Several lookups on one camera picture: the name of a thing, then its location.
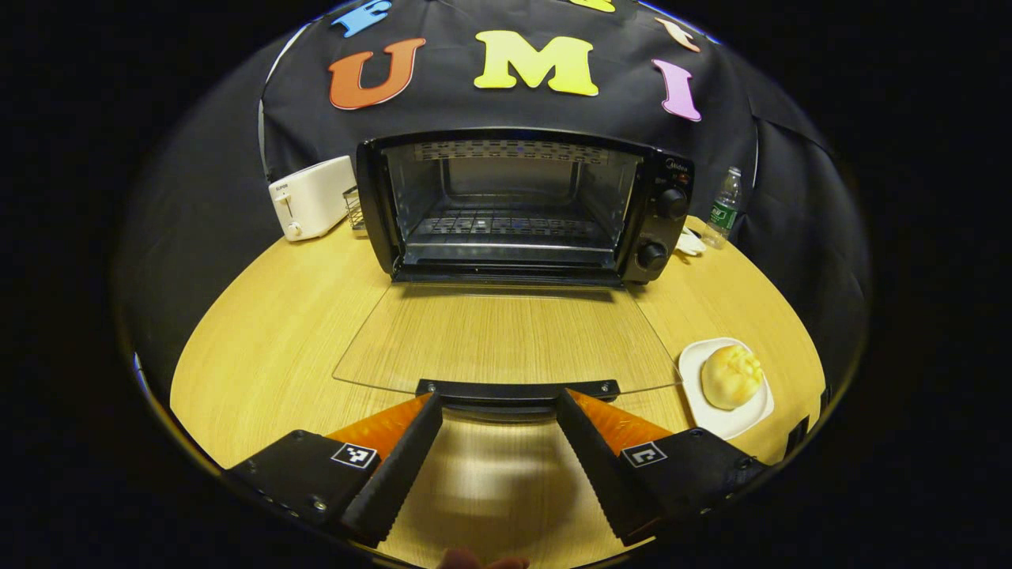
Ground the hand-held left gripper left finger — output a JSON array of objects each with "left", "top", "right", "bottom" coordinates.
[{"left": 225, "top": 391, "right": 444, "bottom": 548}]

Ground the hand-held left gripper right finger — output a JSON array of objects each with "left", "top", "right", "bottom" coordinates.
[{"left": 556, "top": 387, "right": 772, "bottom": 548}]

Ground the yellow steamed bun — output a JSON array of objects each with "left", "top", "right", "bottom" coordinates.
[{"left": 700, "top": 345, "right": 765, "bottom": 411}]

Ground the black electric oven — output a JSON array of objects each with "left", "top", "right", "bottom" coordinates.
[{"left": 332, "top": 128, "right": 697, "bottom": 420}]

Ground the white square plate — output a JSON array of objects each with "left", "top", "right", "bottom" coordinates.
[{"left": 678, "top": 337, "right": 776, "bottom": 441}]

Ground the white toaster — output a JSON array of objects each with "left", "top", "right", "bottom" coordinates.
[{"left": 268, "top": 155, "right": 358, "bottom": 243}]

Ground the clear water bottle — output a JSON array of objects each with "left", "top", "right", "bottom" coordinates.
[{"left": 704, "top": 166, "right": 744, "bottom": 250}]

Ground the black backdrop cloth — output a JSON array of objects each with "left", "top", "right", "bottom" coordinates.
[{"left": 119, "top": 0, "right": 870, "bottom": 396}]

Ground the small wire rack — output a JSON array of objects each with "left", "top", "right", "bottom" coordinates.
[{"left": 342, "top": 186, "right": 369, "bottom": 235}]

